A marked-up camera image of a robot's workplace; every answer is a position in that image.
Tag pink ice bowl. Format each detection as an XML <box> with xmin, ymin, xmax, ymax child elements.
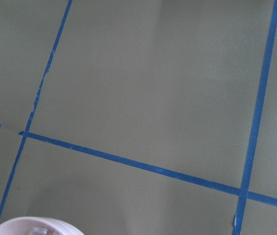
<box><xmin>0</xmin><ymin>216</ymin><xmax>84</xmax><ymax>235</ymax></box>

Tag clear ice cubes pile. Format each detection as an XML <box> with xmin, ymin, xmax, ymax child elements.
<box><xmin>28</xmin><ymin>227</ymin><xmax>49</xmax><ymax>235</ymax></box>

